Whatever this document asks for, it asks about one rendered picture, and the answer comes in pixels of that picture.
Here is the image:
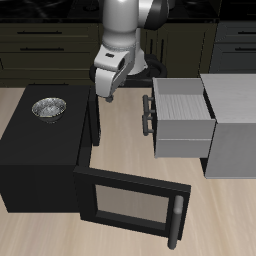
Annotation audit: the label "black kitchen countertop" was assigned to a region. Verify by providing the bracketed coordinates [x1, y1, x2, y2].
[0, 0, 256, 24]

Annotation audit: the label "dark kitchen cupboards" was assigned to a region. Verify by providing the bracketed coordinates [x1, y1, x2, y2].
[0, 20, 219, 88]

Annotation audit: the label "grey kitchen cupboard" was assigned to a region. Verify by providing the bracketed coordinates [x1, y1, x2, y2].
[209, 20, 256, 75]

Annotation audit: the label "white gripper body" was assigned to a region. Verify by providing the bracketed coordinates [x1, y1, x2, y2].
[94, 56, 134, 99]

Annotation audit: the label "black microwave oven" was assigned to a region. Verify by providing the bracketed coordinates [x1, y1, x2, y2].
[0, 83, 192, 250]

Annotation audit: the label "white cabinet drawer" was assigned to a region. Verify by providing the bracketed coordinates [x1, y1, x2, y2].
[151, 77, 217, 159]

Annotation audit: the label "silver metal bowl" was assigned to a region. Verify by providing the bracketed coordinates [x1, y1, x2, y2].
[31, 97, 68, 124]

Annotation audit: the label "dark grey drawer handle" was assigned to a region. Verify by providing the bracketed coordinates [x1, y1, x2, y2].
[142, 94, 157, 137]

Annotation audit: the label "white cabinet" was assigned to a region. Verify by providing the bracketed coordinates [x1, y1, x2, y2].
[199, 73, 256, 180]

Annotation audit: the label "grey microwave door handle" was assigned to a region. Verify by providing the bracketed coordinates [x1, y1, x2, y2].
[167, 194, 185, 251]

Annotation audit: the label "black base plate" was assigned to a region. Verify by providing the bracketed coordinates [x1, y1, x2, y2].
[88, 54, 168, 85]

